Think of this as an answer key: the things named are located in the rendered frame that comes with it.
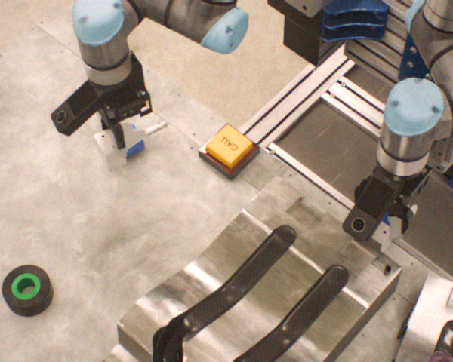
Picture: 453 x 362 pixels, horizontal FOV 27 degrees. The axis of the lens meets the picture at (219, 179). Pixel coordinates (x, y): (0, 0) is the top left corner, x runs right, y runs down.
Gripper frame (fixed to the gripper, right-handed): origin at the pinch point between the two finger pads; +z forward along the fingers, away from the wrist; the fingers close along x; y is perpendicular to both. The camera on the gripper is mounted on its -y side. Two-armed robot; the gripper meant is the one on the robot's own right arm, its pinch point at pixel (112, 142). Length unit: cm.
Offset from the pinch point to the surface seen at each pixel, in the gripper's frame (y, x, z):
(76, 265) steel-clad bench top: -15.2, -16.6, 4.6
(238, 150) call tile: 18.8, -12.1, 0.9
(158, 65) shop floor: 39, 73, 85
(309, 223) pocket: 21.2, -31.8, -1.7
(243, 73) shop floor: 59, 57, 85
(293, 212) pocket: 20.0, -28.7, -1.7
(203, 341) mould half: -4.8, -43.8, -8.5
